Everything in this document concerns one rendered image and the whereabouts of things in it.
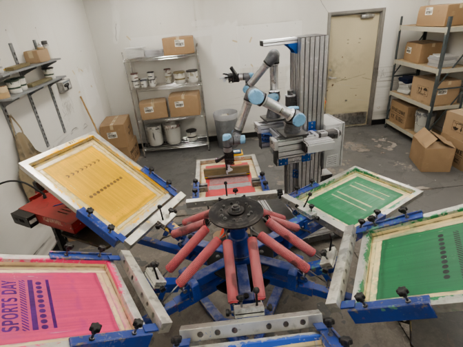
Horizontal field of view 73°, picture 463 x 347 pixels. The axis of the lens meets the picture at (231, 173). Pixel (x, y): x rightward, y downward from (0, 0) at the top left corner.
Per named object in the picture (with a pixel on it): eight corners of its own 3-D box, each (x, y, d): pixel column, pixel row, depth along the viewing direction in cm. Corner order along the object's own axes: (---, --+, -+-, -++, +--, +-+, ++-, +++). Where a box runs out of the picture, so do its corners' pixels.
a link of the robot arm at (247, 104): (246, 82, 265) (228, 135, 283) (249, 85, 255) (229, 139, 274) (259, 86, 268) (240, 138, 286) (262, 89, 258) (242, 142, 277)
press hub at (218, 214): (221, 339, 245) (199, 190, 184) (270, 333, 246) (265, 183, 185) (223, 392, 210) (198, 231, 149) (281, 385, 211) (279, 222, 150)
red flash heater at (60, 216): (20, 219, 237) (14, 206, 232) (70, 190, 273) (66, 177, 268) (75, 237, 211) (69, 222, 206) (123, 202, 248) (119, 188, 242)
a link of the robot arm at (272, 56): (280, 57, 295) (247, 96, 319) (281, 56, 305) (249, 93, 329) (271, 49, 294) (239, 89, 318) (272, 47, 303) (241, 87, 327)
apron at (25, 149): (56, 195, 364) (22, 106, 316) (63, 194, 364) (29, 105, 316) (34, 222, 317) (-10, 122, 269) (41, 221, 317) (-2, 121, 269)
